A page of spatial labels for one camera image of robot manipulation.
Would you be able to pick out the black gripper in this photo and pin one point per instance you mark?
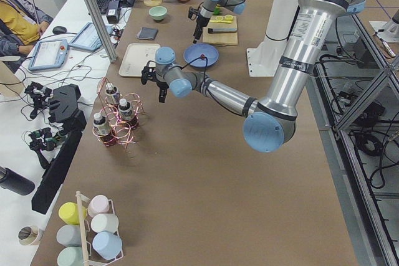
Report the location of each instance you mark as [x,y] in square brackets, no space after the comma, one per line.
[161,86]
[199,22]

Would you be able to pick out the blue round plate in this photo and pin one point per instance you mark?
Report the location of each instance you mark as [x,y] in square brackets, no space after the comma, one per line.
[192,55]

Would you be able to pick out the steel muddler black tip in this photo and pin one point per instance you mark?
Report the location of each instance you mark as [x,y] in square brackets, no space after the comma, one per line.
[221,30]

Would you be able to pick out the yellow plastic knife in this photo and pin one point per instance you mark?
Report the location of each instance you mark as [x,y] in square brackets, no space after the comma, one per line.
[221,21]

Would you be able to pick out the wooden cutting board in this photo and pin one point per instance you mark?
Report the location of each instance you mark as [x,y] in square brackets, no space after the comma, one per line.
[221,39]

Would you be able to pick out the lemon half upper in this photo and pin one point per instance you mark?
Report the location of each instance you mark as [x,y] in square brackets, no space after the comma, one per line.
[228,17]

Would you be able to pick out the cream rabbit tray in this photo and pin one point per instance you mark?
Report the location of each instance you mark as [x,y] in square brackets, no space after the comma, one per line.
[136,57]

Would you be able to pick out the drink bottle lower right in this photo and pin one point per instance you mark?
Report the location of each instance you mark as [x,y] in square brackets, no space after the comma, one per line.
[126,113]

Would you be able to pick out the drink bottle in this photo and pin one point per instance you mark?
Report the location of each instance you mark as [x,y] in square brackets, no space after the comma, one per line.
[113,93]
[103,130]
[126,113]

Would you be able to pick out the green bowl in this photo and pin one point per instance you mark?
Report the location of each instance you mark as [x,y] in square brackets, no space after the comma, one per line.
[158,13]

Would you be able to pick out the drink bottle top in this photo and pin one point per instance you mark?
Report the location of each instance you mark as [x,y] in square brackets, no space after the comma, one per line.
[113,93]

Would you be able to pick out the grey folded cloth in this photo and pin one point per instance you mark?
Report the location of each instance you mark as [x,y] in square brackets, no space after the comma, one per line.
[147,33]

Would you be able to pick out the drink bottle lower left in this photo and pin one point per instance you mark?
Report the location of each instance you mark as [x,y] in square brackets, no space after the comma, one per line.
[103,130]

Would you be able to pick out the teach pendant tablet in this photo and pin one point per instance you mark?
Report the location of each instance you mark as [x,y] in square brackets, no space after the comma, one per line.
[50,54]

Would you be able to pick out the computer mouse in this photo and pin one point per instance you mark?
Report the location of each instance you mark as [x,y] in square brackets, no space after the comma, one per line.
[59,30]

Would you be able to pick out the pink cup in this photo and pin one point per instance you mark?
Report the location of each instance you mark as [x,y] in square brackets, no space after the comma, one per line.
[99,204]

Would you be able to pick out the white cup rack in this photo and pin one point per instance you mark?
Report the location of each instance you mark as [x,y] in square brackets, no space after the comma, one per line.
[88,257]

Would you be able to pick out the white cup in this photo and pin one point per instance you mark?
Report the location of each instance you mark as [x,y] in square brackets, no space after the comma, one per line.
[105,222]

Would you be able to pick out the seated person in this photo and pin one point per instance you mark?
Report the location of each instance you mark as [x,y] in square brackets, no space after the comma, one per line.
[22,25]

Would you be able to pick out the yellow cup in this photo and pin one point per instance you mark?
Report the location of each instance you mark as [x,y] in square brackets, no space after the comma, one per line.
[68,212]

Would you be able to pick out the blue cup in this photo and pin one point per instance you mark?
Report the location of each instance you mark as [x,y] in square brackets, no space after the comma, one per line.
[107,245]

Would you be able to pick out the grey cup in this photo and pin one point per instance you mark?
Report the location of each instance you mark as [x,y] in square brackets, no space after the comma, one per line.
[69,236]

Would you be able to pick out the black thermos bottle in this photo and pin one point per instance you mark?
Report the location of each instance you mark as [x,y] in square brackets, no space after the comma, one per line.
[15,182]

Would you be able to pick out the pale green cup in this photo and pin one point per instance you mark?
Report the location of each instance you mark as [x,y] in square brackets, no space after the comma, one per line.
[70,256]

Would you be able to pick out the tape roll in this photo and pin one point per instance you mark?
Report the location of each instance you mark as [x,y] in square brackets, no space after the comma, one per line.
[30,235]

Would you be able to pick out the copper wire bottle rack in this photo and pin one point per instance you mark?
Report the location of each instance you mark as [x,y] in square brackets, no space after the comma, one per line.
[122,131]

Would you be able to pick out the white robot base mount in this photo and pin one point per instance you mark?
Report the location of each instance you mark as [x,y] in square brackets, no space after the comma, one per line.
[264,59]

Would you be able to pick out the black camera stand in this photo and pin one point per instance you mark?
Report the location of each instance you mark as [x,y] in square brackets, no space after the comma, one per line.
[56,151]

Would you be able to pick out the aluminium frame post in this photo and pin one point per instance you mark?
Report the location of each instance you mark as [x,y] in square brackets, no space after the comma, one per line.
[101,29]

